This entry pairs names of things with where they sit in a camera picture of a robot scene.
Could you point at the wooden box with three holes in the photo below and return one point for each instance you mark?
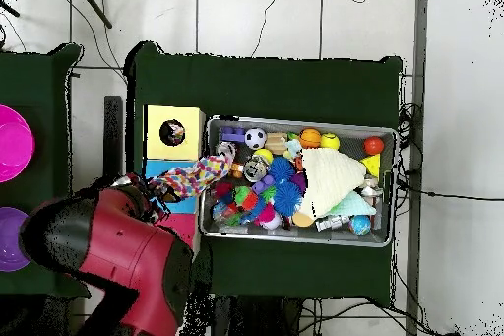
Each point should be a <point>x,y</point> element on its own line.
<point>193,127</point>

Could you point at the orange toy basketball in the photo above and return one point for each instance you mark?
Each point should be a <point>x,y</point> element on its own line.
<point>310,137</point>

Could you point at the black and white soccer ball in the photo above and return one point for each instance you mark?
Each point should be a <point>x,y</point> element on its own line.
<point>256,138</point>

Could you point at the black rod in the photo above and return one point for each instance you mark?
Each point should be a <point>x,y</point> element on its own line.
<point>93,5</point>

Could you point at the red ball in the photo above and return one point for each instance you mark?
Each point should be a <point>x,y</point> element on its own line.
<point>373,145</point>

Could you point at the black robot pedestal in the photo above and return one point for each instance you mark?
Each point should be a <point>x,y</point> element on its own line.
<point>252,319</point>

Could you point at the pink plastic bowl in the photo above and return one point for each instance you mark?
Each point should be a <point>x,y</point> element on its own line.
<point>14,143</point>

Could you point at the blue spiky rubber ball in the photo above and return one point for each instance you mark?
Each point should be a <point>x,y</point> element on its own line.
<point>282,169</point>
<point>287,200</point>

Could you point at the cream knitted cloth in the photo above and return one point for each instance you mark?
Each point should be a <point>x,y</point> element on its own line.
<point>331,178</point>

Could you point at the purple plastic bowl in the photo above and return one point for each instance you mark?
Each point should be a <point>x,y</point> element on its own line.
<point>9,237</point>

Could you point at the clear mesh bin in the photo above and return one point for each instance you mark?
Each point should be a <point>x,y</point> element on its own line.
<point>378,235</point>

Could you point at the yellow cheese wedge toy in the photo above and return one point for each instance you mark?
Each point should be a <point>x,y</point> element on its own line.
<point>372,165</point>

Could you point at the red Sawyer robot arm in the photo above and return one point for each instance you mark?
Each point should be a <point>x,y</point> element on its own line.
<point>118,249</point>

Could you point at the yellow smiley ball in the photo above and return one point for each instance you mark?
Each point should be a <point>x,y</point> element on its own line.
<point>330,141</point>

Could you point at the long polka dot cloth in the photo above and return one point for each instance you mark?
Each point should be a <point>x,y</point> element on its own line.
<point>197,174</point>

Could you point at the mint green cloth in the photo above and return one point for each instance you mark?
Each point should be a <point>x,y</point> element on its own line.
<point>356,206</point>

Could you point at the yellow tennis ball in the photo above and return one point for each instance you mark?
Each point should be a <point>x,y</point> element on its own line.
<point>263,156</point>

